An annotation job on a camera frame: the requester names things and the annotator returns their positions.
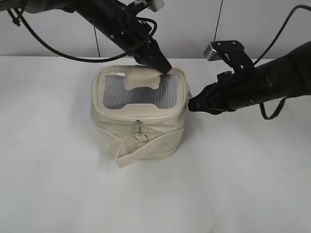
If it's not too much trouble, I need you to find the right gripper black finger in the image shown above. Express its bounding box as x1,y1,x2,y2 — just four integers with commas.
188,83,233,115

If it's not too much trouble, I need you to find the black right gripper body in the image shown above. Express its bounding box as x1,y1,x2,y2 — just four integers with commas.
213,42,311,114

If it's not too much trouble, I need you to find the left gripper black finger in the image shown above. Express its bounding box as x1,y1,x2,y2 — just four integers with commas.
132,40,172,73

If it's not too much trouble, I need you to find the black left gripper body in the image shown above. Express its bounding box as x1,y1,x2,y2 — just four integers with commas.
75,0,157,58

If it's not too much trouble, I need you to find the cream fabric zipper bag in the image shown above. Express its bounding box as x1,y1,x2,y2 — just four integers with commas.
90,65,190,167

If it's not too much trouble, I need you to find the silver zipper pull ring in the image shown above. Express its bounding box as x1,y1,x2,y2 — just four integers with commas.
132,119,149,144

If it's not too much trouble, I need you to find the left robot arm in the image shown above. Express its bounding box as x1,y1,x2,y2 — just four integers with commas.
0,0,172,74

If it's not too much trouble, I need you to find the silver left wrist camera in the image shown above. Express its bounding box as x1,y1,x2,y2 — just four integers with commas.
134,0,165,12

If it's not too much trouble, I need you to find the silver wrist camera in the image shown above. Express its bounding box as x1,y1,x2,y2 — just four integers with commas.
134,0,165,12
203,40,255,71

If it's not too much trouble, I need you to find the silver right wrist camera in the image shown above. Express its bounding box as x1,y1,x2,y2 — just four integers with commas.
203,40,255,71

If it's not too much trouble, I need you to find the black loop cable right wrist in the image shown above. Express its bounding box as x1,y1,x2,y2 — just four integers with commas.
259,97,287,121

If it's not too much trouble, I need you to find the black cable right side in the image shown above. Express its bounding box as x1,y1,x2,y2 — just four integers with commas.
252,4,311,67

